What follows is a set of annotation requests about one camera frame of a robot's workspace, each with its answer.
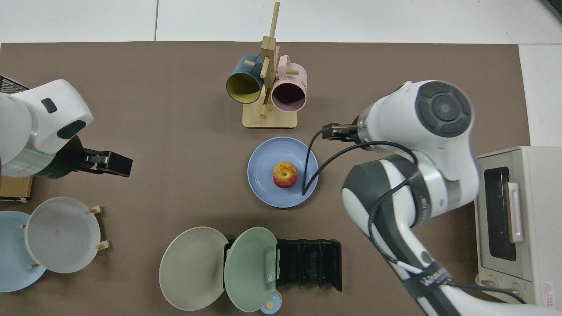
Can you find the red yellow apple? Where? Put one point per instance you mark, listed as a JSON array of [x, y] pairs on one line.
[[285, 174]]

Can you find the white plate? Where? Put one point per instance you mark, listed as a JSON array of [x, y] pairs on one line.
[[61, 235]]

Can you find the wooden plate rack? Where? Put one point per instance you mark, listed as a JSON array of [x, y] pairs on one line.
[[104, 245]]

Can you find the light blue plate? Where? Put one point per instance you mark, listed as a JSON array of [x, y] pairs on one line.
[[13, 254]]

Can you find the beige plate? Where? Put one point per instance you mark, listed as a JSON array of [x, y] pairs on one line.
[[191, 270]]

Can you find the black dish rack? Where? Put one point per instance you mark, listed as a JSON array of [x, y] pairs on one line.
[[309, 263]]

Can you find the green plate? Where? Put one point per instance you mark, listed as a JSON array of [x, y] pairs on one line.
[[250, 272]]

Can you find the brown tablecloth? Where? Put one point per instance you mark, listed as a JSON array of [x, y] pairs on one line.
[[175, 131]]

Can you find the wooden cup stand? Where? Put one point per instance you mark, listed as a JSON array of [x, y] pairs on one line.
[[268, 118]]

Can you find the pink mug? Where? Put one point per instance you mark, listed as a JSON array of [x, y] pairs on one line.
[[294, 74]]

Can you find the dark teal mug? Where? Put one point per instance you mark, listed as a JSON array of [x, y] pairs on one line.
[[243, 72]]

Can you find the small blue round thing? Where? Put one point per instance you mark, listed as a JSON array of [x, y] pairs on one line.
[[272, 305]]

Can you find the pale toaster oven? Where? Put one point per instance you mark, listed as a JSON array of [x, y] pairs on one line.
[[538, 228]]

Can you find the dark corner object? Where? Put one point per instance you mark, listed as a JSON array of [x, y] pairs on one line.
[[554, 8]]

